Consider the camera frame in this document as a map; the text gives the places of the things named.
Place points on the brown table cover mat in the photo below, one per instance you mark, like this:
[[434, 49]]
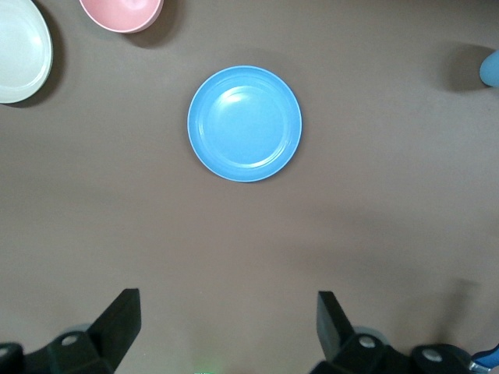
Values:
[[117, 195]]

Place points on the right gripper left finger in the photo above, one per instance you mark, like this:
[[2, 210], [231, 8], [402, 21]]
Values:
[[117, 323]]

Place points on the blue plate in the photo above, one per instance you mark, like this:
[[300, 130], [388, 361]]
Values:
[[245, 124]]

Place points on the blue cup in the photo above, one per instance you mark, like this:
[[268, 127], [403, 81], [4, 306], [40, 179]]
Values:
[[491, 70]]

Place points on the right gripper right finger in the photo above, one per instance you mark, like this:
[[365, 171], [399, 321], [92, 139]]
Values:
[[333, 327]]

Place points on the small pink bowl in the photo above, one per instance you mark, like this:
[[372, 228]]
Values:
[[121, 13]]

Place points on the beige plate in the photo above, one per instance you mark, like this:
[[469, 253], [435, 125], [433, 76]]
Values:
[[19, 54]]

